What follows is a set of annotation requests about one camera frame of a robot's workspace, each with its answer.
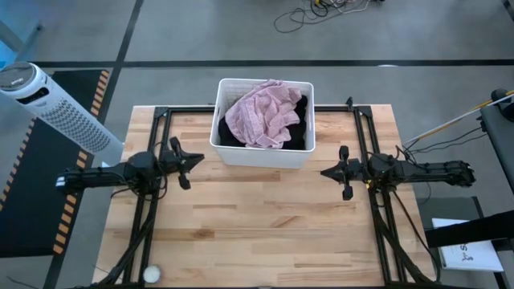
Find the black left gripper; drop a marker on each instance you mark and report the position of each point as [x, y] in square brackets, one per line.
[170, 164]

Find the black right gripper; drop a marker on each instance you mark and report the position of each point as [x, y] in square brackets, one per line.
[355, 172]

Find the black clothes pile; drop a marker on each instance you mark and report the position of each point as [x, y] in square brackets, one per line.
[299, 136]

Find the white mesh plastic basket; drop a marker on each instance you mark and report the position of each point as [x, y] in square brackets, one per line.
[261, 158]

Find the pink striped garment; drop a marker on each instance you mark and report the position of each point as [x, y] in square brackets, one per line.
[261, 116]

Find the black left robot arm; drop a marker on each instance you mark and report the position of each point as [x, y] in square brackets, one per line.
[92, 176]

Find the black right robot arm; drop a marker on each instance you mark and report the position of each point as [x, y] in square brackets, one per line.
[433, 170]

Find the white ball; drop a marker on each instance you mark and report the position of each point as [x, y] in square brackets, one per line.
[152, 274]

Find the dark grey floor plate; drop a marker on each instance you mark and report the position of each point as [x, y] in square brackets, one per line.
[449, 206]

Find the yellow and white rod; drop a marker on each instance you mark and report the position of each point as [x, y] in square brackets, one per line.
[449, 122]

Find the white tower fan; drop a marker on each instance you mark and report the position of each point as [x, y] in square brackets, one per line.
[60, 112]

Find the black flat bar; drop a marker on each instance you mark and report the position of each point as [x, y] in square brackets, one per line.
[470, 232]

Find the white printed paper sheet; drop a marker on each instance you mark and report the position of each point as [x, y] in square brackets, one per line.
[474, 257]

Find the black mat with orange stripes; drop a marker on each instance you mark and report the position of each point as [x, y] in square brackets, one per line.
[32, 208]

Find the black padded bench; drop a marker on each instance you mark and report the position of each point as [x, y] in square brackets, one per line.
[502, 136]

